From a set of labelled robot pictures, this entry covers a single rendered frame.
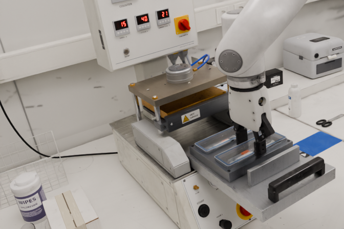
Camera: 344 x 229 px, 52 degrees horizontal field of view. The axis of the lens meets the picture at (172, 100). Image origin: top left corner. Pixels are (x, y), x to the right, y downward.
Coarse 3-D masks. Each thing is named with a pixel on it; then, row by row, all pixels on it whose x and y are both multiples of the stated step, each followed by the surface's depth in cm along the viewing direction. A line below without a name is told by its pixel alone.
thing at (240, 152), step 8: (272, 136) 88; (280, 136) 87; (240, 144) 87; (248, 144) 86; (224, 152) 84; (232, 152) 84; (240, 152) 83; (248, 152) 83; (224, 160) 81; (232, 160) 81
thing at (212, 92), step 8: (208, 88) 109; (216, 88) 108; (192, 96) 105; (200, 96) 104; (208, 96) 103; (216, 96) 104; (144, 104) 110; (168, 104) 102; (176, 104) 101; (184, 104) 101; (192, 104) 100; (152, 112) 106; (168, 112) 97
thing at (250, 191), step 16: (192, 160) 90; (272, 160) 78; (288, 160) 80; (304, 160) 83; (208, 176) 85; (256, 176) 76; (272, 176) 79; (320, 176) 76; (224, 192) 80; (240, 192) 75; (256, 192) 75; (288, 192) 73; (304, 192) 75; (256, 208) 71; (272, 208) 71
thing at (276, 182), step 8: (312, 160) 75; (320, 160) 75; (296, 168) 74; (304, 168) 73; (312, 168) 74; (320, 168) 75; (288, 176) 72; (296, 176) 72; (304, 176) 73; (272, 184) 70; (280, 184) 70; (288, 184) 71; (272, 192) 70; (280, 192) 71; (272, 200) 71
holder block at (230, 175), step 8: (248, 136) 91; (192, 144) 92; (232, 144) 89; (280, 144) 86; (288, 144) 86; (192, 152) 91; (200, 152) 88; (216, 152) 87; (272, 152) 84; (280, 152) 85; (200, 160) 88; (208, 160) 84; (248, 160) 82; (256, 160) 81; (264, 160) 83; (216, 168) 82; (224, 168) 80; (232, 168) 80; (240, 168) 79; (248, 168) 81; (224, 176) 80; (232, 176) 79; (240, 176) 80
